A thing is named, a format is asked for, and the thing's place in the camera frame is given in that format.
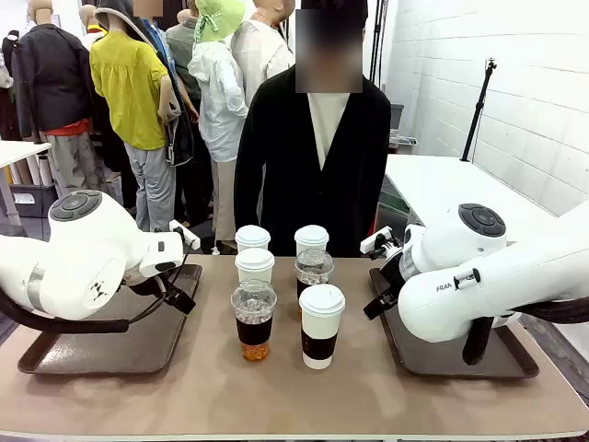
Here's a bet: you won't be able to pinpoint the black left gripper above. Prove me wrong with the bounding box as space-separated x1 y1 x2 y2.
123 273 198 316

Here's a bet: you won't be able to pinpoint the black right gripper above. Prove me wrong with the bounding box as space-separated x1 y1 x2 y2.
362 256 407 321

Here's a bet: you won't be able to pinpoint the clear iced coffee cup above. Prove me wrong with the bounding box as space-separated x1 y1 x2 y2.
230 278 278 363
294 248 334 319

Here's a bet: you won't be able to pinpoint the white lidded paper coffee cup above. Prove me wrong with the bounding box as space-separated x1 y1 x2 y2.
234 247 276 285
294 224 330 255
234 224 271 253
298 284 346 371

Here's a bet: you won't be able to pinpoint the person's right forearm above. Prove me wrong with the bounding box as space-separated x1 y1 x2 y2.
233 165 267 231

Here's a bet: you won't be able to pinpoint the person's left forearm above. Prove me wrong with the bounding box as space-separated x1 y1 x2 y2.
356 165 388 231

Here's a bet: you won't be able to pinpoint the dark brown serving tray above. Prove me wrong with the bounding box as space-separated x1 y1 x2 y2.
367 267 540 379
17 262 203 377

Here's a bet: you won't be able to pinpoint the large white table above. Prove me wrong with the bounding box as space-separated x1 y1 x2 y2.
384 154 558 234

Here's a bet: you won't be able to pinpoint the person in black cardigan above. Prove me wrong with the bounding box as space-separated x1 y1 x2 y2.
233 0 392 259

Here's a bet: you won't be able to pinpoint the person in dark hooded jacket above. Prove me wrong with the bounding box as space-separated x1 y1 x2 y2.
133 0 202 227

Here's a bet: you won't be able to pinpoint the grey storage bin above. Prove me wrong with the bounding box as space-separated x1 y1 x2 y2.
8 182 59 218

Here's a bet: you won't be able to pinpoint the mannequin in white shirt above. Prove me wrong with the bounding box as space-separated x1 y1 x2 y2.
187 0 249 252

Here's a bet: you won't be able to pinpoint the mannequin in yellow blouse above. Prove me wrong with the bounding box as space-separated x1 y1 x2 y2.
89 0 179 234

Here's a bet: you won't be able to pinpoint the small white desk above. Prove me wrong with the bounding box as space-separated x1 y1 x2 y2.
0 140 52 169

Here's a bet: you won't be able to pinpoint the black light stand poles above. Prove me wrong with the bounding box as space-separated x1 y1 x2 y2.
369 0 390 88

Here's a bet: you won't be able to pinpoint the mannequin in green shirt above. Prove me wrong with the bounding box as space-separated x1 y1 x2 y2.
165 0 203 102

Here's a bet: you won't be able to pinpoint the mannequin in beige shirt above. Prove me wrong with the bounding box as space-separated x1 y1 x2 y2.
229 0 296 107

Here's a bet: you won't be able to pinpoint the mannequin in black jacket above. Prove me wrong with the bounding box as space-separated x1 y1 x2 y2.
2 0 96 194

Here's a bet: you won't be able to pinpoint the mannequin with yellow red collar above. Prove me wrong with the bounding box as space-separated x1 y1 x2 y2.
77 4 110 51

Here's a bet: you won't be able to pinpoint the light green bucket hat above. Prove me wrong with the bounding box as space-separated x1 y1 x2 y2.
193 0 247 43

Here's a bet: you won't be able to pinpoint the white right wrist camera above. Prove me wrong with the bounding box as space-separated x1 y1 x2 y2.
359 225 393 255

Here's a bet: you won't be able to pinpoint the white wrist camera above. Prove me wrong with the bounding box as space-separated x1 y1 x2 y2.
168 219 202 251
359 225 393 255

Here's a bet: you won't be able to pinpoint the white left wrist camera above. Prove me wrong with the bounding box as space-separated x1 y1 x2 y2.
168 219 202 251

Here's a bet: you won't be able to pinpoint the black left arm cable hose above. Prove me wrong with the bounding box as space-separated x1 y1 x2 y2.
0 264 194 335

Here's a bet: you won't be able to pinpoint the black camera tripod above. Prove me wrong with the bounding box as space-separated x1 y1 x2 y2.
459 57 499 162

